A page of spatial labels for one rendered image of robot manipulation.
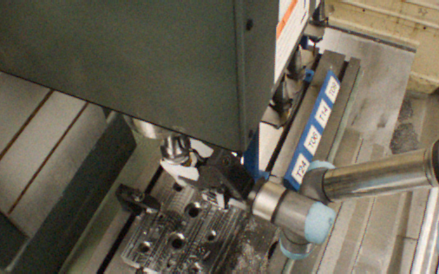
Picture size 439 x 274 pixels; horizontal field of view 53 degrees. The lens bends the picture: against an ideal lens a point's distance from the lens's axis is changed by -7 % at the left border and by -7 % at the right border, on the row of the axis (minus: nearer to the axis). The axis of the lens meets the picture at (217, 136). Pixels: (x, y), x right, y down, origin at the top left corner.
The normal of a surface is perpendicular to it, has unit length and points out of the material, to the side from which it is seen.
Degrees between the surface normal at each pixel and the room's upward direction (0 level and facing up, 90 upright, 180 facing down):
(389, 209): 8
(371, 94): 24
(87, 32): 90
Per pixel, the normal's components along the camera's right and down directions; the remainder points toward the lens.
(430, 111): -0.32, -0.64
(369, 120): -0.22, -0.22
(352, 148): 0.00, -0.67
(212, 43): -0.41, 0.76
